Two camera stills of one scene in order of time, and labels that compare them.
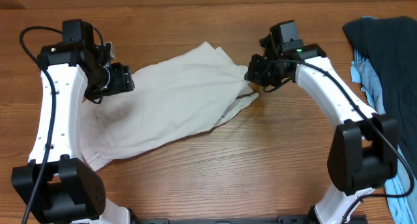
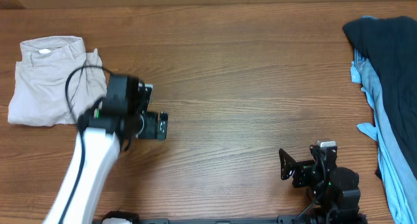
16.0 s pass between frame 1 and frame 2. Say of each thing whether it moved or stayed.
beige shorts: moved
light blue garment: stayed
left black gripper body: moved
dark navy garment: stayed
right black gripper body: moved
